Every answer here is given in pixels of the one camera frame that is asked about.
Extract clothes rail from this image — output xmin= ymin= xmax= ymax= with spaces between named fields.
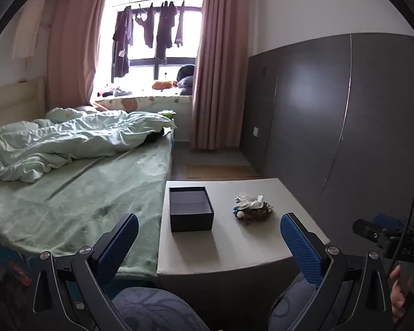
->
xmin=112 ymin=0 xmax=205 ymax=8

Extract cream hanging towel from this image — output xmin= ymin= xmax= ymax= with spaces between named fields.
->
xmin=12 ymin=0 xmax=46 ymax=60

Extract person's right hand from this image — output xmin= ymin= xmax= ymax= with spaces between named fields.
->
xmin=389 ymin=265 xmax=406 ymax=322

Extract person's leg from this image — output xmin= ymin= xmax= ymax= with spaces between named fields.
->
xmin=268 ymin=272 xmax=323 ymax=331
xmin=111 ymin=285 xmax=212 ymax=331

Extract pink curtain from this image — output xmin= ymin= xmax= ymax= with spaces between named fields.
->
xmin=191 ymin=0 xmax=274 ymax=151
xmin=47 ymin=0 xmax=113 ymax=111

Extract dark hanging garment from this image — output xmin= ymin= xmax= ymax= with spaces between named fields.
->
xmin=174 ymin=1 xmax=186 ymax=48
xmin=142 ymin=4 xmax=156 ymax=49

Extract dark hanging shirt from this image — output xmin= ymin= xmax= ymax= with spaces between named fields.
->
xmin=112 ymin=6 xmax=135 ymax=78

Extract white table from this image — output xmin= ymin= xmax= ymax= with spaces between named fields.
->
xmin=157 ymin=178 xmax=330 ymax=318

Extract person's left leg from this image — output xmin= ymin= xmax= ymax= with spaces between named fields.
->
xmin=111 ymin=285 xmax=212 ymax=331

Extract dark blue bundle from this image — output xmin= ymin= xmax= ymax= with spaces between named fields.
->
xmin=176 ymin=64 xmax=196 ymax=96

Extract flat cardboard sheets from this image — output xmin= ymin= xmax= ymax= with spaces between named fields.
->
xmin=185 ymin=164 xmax=263 ymax=180

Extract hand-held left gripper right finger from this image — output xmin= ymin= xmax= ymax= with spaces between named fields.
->
xmin=280 ymin=213 xmax=394 ymax=331

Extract light green pillow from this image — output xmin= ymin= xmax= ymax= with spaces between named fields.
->
xmin=46 ymin=107 xmax=84 ymax=123

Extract clothes heap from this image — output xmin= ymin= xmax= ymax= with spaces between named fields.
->
xmin=97 ymin=84 xmax=134 ymax=98

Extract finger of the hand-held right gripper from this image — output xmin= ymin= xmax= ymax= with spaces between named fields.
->
xmin=373 ymin=213 xmax=406 ymax=230
xmin=352 ymin=218 xmax=387 ymax=239

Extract cream headboard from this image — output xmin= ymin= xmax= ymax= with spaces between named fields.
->
xmin=0 ymin=76 xmax=46 ymax=135

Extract printed window seat cushion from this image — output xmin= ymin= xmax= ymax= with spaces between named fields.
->
xmin=94 ymin=94 xmax=194 ymax=115

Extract dark jewelry box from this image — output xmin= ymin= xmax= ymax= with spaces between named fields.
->
xmin=169 ymin=186 xmax=215 ymax=233

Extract dark hanging trousers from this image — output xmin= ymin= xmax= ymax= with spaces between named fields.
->
xmin=155 ymin=1 xmax=179 ymax=61

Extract person's right leg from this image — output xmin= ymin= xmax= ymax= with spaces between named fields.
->
xmin=268 ymin=272 xmax=323 ymax=331

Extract light green duvet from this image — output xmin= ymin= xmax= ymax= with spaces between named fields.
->
xmin=0 ymin=111 xmax=176 ymax=182

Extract bed with green sheet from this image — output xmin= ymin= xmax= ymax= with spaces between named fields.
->
xmin=0 ymin=124 xmax=177 ymax=318

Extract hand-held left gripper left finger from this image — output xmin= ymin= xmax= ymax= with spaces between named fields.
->
xmin=31 ymin=213 xmax=140 ymax=331

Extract black cable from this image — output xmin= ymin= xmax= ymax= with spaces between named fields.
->
xmin=392 ymin=175 xmax=414 ymax=260

